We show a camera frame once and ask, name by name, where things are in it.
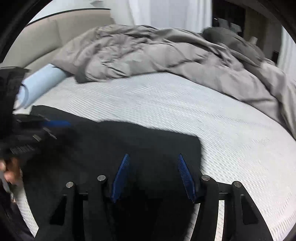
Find white textured mattress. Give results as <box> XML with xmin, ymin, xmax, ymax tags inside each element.
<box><xmin>14</xmin><ymin>71</ymin><xmax>296</xmax><ymax>241</ymax></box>

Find black pants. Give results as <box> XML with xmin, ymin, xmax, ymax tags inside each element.
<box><xmin>22</xmin><ymin>105</ymin><xmax>201</xmax><ymax>240</ymax></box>

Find white curtain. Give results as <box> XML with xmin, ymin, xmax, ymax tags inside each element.
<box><xmin>111</xmin><ymin>0</ymin><xmax>213</xmax><ymax>33</ymax></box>

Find light blue bolster pillow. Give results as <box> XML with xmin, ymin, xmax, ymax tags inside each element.
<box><xmin>16</xmin><ymin>64</ymin><xmax>70</xmax><ymax>110</ymax></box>

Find dark grey blanket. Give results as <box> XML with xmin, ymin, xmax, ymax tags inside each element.
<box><xmin>202</xmin><ymin>27</ymin><xmax>265</xmax><ymax>66</ymax></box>

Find beige upholstered headboard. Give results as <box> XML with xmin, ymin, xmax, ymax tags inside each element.
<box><xmin>1</xmin><ymin>9</ymin><xmax>114</xmax><ymax>73</ymax></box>

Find grey rumpled duvet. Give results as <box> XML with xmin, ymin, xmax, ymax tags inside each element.
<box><xmin>52</xmin><ymin>25</ymin><xmax>295</xmax><ymax>135</ymax></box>

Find person's left hand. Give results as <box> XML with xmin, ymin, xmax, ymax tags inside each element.
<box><xmin>1</xmin><ymin>157</ymin><xmax>22</xmax><ymax>186</ymax></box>

